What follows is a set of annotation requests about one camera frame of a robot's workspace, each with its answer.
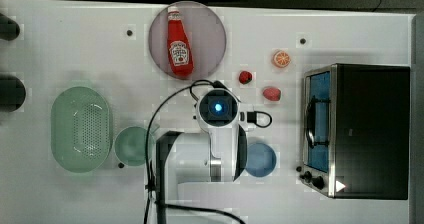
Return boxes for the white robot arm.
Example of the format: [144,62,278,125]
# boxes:
[153,81,247,224]

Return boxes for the black and steel toaster oven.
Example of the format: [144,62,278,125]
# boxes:
[297,63,411,200]

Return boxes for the red strawberry toy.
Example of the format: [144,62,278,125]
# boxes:
[238,71,253,85]

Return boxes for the red ketchup bottle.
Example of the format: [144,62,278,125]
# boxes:
[167,6,194,77]

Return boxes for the pink strawberry toy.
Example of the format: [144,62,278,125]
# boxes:
[262,87,281,101]

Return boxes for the round grey plate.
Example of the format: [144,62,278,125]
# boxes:
[148,1,227,80]

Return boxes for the blue bowl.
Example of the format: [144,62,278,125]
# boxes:
[245,142,276,178]

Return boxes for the orange slice toy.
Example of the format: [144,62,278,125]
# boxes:
[272,50,291,68]

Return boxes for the green mug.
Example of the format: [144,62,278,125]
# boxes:
[114,123,159,166]

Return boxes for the green oval colander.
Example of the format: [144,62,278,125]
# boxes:
[51,86,112,173]

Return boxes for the black cylinder lower left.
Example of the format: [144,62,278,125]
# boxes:
[0,75,26,112]

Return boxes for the black cylinder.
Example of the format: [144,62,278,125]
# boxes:
[0,75,26,112]
[0,14,20,41]

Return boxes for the black cylinder upper left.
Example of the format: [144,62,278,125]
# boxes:
[0,14,20,41]

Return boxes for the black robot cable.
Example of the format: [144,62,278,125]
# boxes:
[143,79,248,224]

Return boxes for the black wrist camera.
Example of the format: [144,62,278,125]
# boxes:
[247,111,257,123]

